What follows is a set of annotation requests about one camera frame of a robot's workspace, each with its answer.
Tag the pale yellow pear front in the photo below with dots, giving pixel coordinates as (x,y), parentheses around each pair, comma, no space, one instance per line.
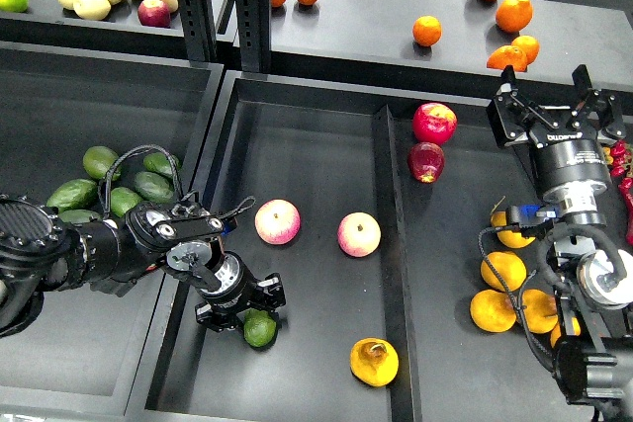
(96,10)

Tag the orange on shelf right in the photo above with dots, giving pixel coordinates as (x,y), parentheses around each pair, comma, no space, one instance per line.
(529,45)

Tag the orange on shelf front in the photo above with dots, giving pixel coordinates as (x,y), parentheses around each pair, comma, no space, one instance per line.
(508,55)

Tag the pink apple right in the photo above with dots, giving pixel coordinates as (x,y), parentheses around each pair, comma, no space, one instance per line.
(358,234)

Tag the pink apple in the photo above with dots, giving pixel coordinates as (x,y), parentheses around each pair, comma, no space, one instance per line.
(277,222)
(358,234)

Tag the red apple upper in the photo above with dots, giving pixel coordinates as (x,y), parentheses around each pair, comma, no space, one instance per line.
(434,122)

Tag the green avocado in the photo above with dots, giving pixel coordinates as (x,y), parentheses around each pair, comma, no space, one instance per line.
(122,200)
(153,187)
(158,163)
(97,160)
(74,195)
(259,328)
(79,216)

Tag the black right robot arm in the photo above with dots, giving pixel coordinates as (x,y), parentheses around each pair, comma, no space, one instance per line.
(591,277)

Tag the red apple on shelf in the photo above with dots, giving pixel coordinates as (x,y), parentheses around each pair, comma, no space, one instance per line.
(154,13)

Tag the black tray divider left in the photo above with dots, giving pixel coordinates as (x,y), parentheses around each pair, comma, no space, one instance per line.
(399,327)

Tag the black shelf post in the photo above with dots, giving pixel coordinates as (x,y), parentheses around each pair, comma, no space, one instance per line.
(237,32)

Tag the yellow pear with stem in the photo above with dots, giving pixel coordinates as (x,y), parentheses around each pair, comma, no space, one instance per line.
(509,238)

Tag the green avocado bottom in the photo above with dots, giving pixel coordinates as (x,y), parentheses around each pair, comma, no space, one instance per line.
(79,216)

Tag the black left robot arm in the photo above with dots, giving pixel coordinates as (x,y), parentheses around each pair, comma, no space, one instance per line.
(41,253)

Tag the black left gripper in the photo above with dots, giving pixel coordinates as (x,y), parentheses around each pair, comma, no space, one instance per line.
(228,287)

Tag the pink apple left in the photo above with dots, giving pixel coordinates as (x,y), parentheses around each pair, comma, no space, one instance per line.
(277,222)

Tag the large orange on shelf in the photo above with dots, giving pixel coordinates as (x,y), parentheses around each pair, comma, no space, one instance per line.
(514,15)

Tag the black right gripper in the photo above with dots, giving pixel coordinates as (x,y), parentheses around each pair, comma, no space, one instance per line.
(516,120)

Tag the green avocado top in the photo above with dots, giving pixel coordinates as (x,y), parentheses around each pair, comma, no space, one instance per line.
(97,160)

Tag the dark red apple lower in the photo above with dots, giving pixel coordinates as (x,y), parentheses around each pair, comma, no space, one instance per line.
(425,162)

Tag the orange on shelf middle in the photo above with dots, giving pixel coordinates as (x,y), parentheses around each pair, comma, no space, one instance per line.
(426,31)

